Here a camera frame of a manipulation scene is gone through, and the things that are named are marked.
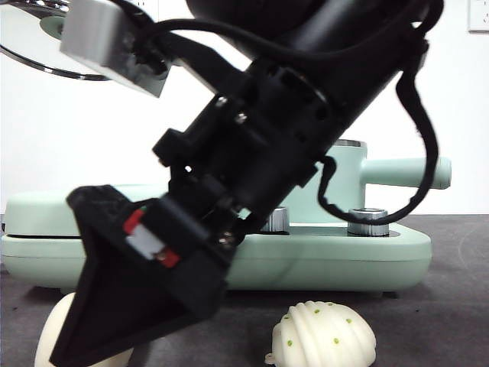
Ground mint green breakfast maker base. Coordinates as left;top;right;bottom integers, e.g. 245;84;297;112
0;213;432;294

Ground plain white steamed bun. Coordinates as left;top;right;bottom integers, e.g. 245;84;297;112
34;292;133;367

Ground white wall socket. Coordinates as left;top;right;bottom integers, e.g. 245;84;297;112
468;0;489;33

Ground mint green pot with handle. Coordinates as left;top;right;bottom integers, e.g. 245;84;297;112
324;140;453;226

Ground ribbed white bun green dots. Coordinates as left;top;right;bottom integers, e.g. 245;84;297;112
264;300;377;365

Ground glass pot lid green knob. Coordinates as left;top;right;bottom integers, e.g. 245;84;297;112
0;0;112;81

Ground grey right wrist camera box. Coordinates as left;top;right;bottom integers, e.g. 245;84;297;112
59;0;171;99

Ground silver control knob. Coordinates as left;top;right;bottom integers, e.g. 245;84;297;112
347;208;390;235
261;208;290;232

